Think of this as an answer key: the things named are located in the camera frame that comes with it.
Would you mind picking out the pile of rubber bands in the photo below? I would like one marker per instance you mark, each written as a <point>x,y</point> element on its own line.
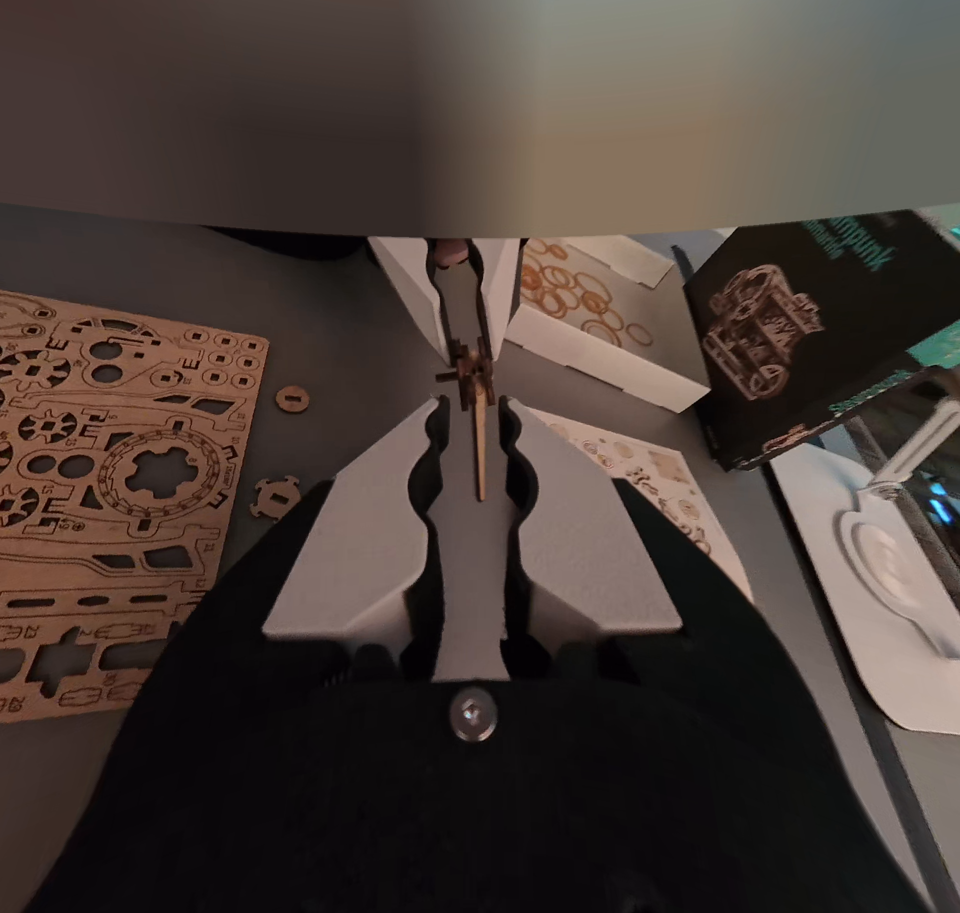
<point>577,294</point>

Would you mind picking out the small wooden model assembly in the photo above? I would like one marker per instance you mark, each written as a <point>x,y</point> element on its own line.
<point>478,433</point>

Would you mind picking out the black model kit box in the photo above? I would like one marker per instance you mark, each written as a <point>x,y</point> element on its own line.
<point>795,343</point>

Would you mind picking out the laser-cut wooden parts sheet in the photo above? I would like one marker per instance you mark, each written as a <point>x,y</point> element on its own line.
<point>112,493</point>

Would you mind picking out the printed instruction sheet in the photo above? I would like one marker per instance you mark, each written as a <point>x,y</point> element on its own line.
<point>660,493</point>

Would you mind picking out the white plastic stand base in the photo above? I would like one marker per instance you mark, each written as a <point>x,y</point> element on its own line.
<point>832,598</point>

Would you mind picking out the white cardboard box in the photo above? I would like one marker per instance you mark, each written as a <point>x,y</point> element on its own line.
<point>637,373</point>

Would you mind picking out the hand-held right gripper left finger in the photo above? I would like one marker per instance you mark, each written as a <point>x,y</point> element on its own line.
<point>352,553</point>

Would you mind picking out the small round wooden disc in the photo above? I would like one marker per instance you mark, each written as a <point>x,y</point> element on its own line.
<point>292,398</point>

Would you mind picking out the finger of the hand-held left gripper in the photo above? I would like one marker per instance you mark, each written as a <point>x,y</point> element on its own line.
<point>496,290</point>
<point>409,283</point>

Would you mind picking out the small notched wooden gear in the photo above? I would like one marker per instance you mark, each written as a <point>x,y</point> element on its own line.
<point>264,499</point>

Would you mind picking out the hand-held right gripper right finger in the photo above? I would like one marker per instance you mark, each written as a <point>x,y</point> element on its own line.
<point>592,553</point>

